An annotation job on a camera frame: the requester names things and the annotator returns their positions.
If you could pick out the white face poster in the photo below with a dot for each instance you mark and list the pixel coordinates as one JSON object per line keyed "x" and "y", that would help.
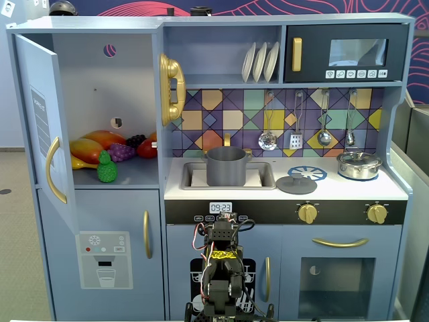
{"x": 6, "y": 9}

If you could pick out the small metal spoon utensil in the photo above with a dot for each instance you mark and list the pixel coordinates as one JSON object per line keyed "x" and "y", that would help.
{"x": 350, "y": 138}

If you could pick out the metal ladle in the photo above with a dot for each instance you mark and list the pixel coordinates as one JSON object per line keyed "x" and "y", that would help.
{"x": 323, "y": 137}

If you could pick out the small black cylinder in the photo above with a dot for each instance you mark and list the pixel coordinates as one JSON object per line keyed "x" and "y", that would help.
{"x": 170, "y": 11}

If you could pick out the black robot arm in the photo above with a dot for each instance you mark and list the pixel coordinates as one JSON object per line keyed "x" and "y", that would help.
{"x": 221, "y": 278}

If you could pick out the wide black cap object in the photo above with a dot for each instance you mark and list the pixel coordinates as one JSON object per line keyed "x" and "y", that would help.
{"x": 201, "y": 12}

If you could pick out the dark round floor disc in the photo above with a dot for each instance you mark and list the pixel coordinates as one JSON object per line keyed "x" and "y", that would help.
{"x": 4, "y": 191}

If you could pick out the stainless steel pot with lid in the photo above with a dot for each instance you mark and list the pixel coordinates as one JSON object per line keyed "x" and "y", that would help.
{"x": 358, "y": 167}

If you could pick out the purple toy grapes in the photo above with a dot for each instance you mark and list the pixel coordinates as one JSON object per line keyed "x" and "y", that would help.
{"x": 121, "y": 152}

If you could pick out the yellow toy banana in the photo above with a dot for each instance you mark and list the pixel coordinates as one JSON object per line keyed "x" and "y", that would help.
{"x": 82, "y": 163}

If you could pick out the gray toy sink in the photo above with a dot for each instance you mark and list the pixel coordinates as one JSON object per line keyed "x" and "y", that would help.
{"x": 187, "y": 174}

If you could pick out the dark toy microwave door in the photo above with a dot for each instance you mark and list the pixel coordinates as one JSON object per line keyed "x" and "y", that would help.
{"x": 315, "y": 53}

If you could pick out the gray plastic pot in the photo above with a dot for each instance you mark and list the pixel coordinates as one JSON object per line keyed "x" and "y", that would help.
{"x": 226, "y": 167}

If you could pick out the metal slotted spatula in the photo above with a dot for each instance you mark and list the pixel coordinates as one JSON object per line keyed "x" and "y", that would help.
{"x": 295, "y": 141}

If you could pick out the orange-red toy mango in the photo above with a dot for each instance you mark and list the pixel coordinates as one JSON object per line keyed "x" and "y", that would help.
{"x": 104, "y": 137}

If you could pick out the gray round pot lid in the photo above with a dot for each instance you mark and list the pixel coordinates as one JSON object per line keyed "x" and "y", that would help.
{"x": 296, "y": 186}

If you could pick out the digital clock display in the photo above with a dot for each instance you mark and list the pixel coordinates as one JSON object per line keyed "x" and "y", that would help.
{"x": 220, "y": 207}

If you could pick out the blue-gray toy play kitchen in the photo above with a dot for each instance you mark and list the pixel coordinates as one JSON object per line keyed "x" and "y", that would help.
{"x": 157, "y": 84}

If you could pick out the gold stove knob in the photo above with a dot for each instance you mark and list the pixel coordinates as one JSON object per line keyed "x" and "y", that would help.
{"x": 307, "y": 214}
{"x": 377, "y": 214}

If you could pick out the gold toy faucet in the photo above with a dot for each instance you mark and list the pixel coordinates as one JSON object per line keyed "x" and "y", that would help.
{"x": 227, "y": 139}

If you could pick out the black helmet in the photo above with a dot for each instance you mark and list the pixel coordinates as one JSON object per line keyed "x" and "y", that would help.
{"x": 63, "y": 8}

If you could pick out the gray toy plate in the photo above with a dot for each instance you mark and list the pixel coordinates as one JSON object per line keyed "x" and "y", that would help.
{"x": 259, "y": 63}
{"x": 248, "y": 63}
{"x": 271, "y": 62}

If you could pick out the yellow-red toy mango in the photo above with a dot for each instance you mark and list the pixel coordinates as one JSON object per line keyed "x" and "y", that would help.
{"x": 85, "y": 149}

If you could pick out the blue-gray cabinet door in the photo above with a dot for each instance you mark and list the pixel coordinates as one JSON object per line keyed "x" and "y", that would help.
{"x": 37, "y": 84}

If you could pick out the oven door with window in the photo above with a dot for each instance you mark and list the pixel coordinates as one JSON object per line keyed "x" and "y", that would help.
{"x": 291, "y": 285}

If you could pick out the metal slotted skimmer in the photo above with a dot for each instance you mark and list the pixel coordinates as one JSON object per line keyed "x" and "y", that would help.
{"x": 267, "y": 141}

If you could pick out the dishwasher door with black print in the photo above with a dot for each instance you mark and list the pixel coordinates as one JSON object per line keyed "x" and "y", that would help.
{"x": 177, "y": 255}

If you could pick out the orange toy fruit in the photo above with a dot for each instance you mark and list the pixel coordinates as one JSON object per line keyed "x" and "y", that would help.
{"x": 153, "y": 136}

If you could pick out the dark toy grapes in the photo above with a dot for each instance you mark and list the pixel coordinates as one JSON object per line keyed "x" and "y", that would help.
{"x": 135, "y": 141}

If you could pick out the gold toy telephone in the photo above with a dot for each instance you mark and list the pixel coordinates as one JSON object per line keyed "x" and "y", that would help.
{"x": 171, "y": 70}

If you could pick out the fridge door with dispenser print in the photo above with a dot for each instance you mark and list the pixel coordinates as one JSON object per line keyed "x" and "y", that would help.
{"x": 110, "y": 211}

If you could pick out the green toy pineapple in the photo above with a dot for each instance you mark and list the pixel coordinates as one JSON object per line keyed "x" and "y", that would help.
{"x": 107, "y": 171}

